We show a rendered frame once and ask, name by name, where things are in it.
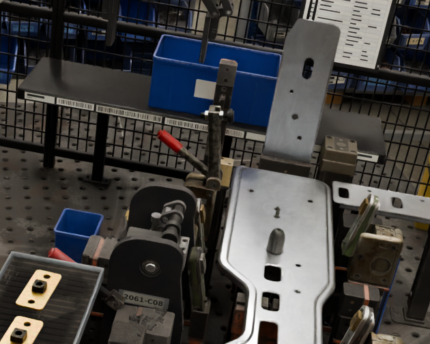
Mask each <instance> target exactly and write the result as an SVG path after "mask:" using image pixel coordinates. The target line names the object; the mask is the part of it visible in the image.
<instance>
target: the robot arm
mask: <svg viewBox="0 0 430 344"><path fill-rule="evenodd" d="M2 1H4V0H0V3H1V2H2ZM202 2H203V4H204V5H205V7H206V8H207V14H206V16H205V23H204V28H203V37H202V41H201V50H200V55H199V63H204V61H205V57H206V53H207V44H208V40H209V39H215V38H216V36H217V33H218V24H219V20H220V18H221V17H223V16H231V15H232V14H233V11H234V4H233V1H232V0H220V2H221V4H222V5H221V6H219V4H218V2H217V1H216V0H202ZM118 5H119V0H103V1H102V19H104V20H108V26H107V33H106V46H111V45H112V44H113V42H114V41H115V32H116V25H117V12H118Z"/></svg>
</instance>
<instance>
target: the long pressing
mask: <svg viewBox="0 0 430 344"><path fill-rule="evenodd" d="M249 190H253V191H252V192H251V191H249ZM308 201H312V203H310V202H308ZM277 206H279V210H280V214H279V217H280V218H275V217H274V216H275V214H276V210H275V208H276V207H277ZM275 228H280V229H282V230H283V231H284V232H285V243H284V247H283V253H281V254H280V255H273V254H271V253H269V252H268V251H267V250H266V248H267V245H268V239H269V236H270V233H271V232H272V230H273V229H275ZM297 264H298V265H300V267H298V266H296V265H297ZM266 266H272V267H276V268H279V269H280V270H281V280H280V281H279V282H275V281H269V280H266V279H265V278H264V274H265V267H266ZM217 267H218V269H219V270H220V272H221V273H222V274H224V275H225V276H226V277H227V278H228V279H229V280H230V281H232V282H233V283H234V284H235V285H237V286H238V287H239V288H240V289H241V290H242V291H243V292H244V294H245V296H246V300H245V307H244V318H243V324H242V333H241V335H240V336H239V337H238V338H236V339H234V340H232V341H229V342H228V343H225V344H259V331H260V323H261V322H263V321H265V322H270V323H273V324H276V325H277V327H278V328H277V341H276V344H323V317H322V308H323V305H324V304H325V303H326V302H327V300H328V299H329V298H330V296H331V295H332V294H333V293H334V290H335V287H336V281H335V264H334V231H333V215H332V190H331V188H330V187H329V185H327V184H326V183H324V182H322V181H320V180H316V179H311V178H307V177H300V176H296V175H289V174H285V173H278V172H273V171H266V170H263V169H256V168H251V167H245V166H242V165H240V166H237V167H236V168H235V169H234V170H233V175H232V179H231V187H230V191H229V198H228V203H227V210H226V214H225V221H224V226H223V234H222V238H221V242H220V250H219V254H218V261H217ZM295 291H299V292H300V293H296V292H295ZM263 293H274V294H276V295H278V296H279V305H278V311H267V310H265V309H263V308H262V298H263Z"/></svg>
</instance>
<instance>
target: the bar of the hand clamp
mask: <svg viewBox="0 0 430 344"><path fill-rule="evenodd" d="M201 117H204V118H205V119H208V178H209V177H217V178H218V179H219V180H220V181H221V176H220V121H221V120H223V119H227V122H229V124H232V122H233V121H234V111H233V109H229V111H227V113H223V111H220V106H216V105H210V107H209V110H208V111H205V112H204V113H201Z"/></svg>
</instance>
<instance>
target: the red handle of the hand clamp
mask: <svg viewBox="0 0 430 344"><path fill-rule="evenodd" d="M157 135H158V136H157V138H158V139H160V140H161V141H162V142H163V143H164V144H165V145H166V146H168V147H169V148H170V149H172V150H173V151H174V152H175V153H178V154H179V155H180V156H181V157H183V158H184V159H185V160H187V161H188V162H189V163H190V164H191V165H192V166H193V167H195V168H196V169H197V170H198V171H200V172H201V173H202V174H204V176H206V178H208V167H207V166H205V165H204V164H203V163H202V162H201V161H200V160H199V159H197V158H196V157H195V156H193V155H192V154H191V153H190V152H189V151H188V150H187V149H186V148H184V147H183V145H182V144H181V143H180V142H179V141H178V140H177V139H175V138H174V137H173V136H172V135H170V134H169V133H168V132H167V131H166V130H165V129H163V130H159V131H158V132H157Z"/></svg>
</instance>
